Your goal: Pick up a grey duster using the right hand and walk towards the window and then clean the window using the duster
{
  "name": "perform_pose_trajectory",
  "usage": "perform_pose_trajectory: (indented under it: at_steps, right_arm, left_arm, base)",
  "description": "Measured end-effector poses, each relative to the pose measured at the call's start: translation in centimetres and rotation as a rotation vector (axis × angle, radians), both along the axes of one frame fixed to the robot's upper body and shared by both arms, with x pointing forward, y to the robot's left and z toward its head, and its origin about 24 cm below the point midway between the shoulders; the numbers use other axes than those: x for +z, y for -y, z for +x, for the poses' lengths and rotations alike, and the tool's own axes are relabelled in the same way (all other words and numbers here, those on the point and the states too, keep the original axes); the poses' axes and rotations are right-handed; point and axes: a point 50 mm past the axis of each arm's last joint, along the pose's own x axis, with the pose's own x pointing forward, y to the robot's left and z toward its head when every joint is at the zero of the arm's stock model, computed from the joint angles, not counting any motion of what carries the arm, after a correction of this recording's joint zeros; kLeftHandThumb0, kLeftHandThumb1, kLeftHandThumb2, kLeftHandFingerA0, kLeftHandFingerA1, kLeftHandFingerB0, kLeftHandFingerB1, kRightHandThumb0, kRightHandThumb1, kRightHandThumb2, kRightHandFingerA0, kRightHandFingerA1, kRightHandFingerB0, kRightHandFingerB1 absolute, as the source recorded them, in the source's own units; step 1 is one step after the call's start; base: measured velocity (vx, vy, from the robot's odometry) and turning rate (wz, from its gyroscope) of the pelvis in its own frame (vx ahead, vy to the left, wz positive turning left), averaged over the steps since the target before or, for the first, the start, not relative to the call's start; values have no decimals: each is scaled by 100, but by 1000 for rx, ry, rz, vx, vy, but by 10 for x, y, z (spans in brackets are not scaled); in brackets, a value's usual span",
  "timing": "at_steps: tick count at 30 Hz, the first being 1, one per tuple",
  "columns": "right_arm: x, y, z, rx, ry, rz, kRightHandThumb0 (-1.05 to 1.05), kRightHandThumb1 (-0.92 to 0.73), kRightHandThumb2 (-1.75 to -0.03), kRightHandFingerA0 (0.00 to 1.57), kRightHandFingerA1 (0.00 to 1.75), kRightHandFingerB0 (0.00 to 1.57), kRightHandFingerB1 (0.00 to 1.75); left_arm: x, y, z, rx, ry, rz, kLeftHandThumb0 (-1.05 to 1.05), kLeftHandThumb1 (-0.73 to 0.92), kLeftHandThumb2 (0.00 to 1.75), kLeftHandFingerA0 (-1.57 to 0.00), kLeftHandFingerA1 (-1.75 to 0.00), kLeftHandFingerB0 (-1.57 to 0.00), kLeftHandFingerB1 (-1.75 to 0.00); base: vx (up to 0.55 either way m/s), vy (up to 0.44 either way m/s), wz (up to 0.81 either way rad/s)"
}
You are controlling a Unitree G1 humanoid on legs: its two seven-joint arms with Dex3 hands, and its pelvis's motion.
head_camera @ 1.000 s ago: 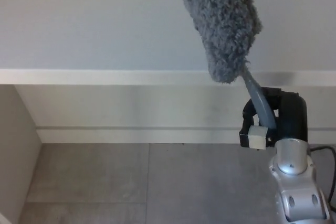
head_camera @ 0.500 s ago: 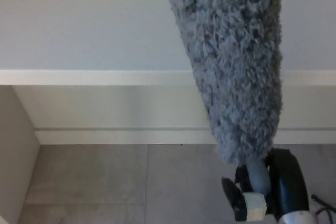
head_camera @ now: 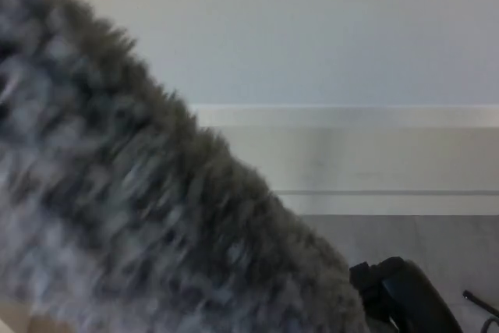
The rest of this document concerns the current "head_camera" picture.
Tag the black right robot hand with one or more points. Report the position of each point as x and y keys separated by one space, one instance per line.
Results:
x=413 y=302

